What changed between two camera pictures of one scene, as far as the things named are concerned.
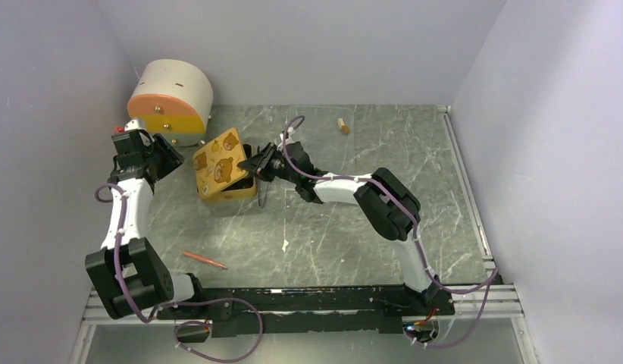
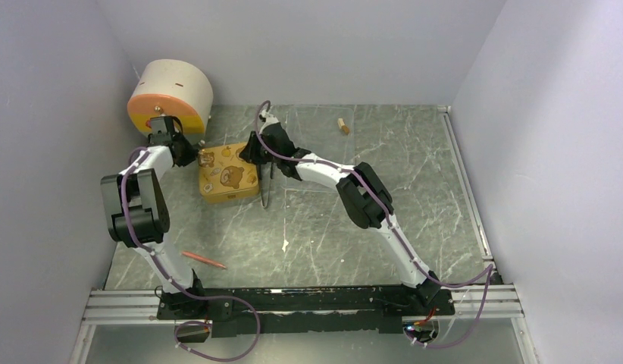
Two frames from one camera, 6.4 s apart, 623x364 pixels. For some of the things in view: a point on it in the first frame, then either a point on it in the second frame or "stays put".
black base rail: (342, 309) stays put
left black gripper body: (146, 155) -> (188, 153)
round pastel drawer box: (173, 100) stays put
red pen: (204, 259) stays put
